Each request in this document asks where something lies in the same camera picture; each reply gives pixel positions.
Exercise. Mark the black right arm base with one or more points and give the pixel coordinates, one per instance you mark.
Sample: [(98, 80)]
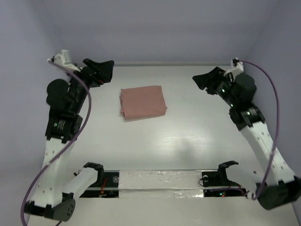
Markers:
[(218, 177)]

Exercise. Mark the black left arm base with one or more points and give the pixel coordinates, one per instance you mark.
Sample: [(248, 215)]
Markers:
[(108, 188)]

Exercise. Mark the white foam front board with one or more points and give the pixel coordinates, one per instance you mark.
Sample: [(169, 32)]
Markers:
[(173, 198)]

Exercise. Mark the aluminium back table rail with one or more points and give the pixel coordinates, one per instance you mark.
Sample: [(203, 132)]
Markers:
[(171, 64)]

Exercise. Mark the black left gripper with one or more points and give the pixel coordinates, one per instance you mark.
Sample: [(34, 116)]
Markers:
[(99, 72)]

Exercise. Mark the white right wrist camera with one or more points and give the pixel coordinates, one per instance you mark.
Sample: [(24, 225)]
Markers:
[(237, 68)]

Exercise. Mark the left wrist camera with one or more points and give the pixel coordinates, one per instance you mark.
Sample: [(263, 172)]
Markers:
[(63, 59)]

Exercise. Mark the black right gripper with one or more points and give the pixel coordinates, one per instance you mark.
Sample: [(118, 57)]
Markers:
[(211, 79)]

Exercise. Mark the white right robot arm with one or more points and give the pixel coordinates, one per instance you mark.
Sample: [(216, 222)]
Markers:
[(279, 185)]

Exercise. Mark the pink printed t-shirt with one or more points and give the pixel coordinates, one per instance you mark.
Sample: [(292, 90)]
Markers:
[(142, 102)]

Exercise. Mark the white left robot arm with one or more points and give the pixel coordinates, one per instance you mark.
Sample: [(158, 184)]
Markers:
[(49, 196)]

